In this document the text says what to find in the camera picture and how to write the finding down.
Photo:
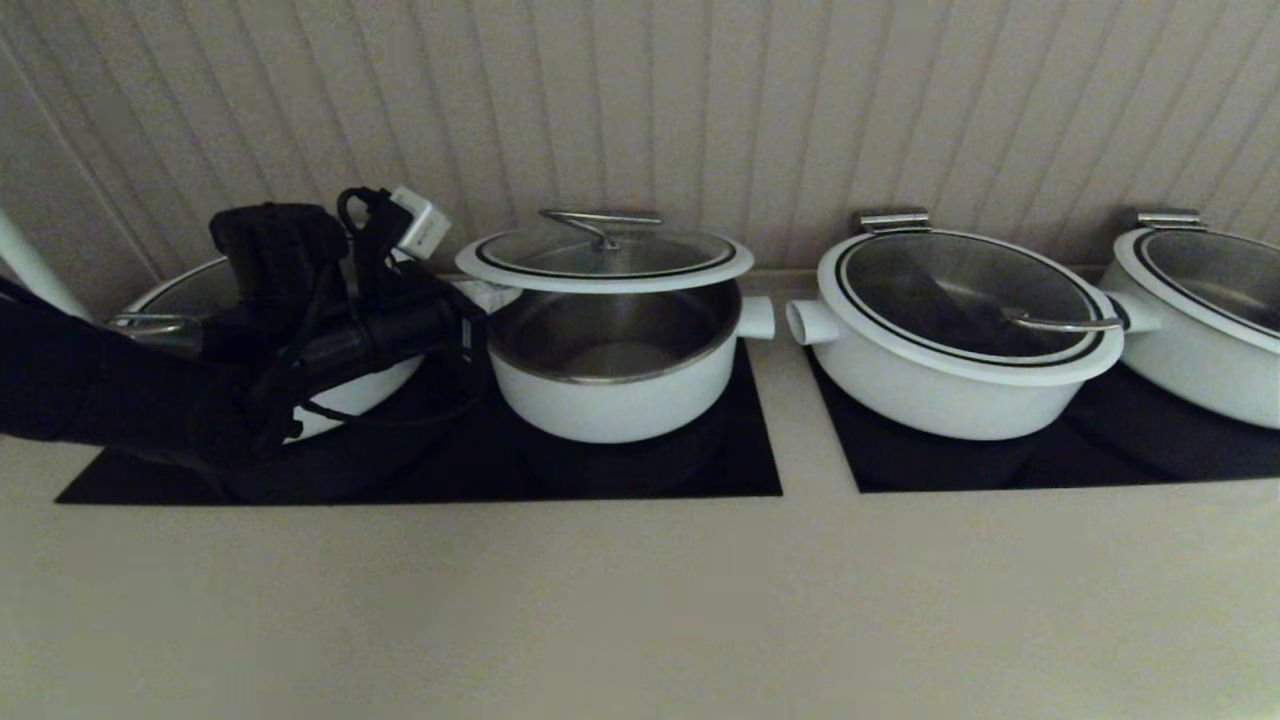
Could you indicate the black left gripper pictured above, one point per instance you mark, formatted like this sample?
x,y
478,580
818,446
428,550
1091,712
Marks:
x,y
410,330

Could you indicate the round glass lid white rim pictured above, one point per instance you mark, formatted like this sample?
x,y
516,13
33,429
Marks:
x,y
700,262

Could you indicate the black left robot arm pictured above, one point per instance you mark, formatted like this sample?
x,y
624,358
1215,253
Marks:
x,y
100,390

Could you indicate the white oval pot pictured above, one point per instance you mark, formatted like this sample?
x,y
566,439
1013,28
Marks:
x,y
1200,385
930,410
380,392

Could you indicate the white round pot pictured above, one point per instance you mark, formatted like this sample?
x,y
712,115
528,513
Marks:
x,y
610,410

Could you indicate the black glass cooktop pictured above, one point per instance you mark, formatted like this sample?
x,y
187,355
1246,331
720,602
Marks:
x,y
1100,460
620,470

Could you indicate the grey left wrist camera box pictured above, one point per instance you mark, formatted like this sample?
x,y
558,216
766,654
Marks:
x,y
420,225

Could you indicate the chrome hinge bracket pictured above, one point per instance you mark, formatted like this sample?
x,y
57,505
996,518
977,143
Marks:
x,y
893,221
1170,220

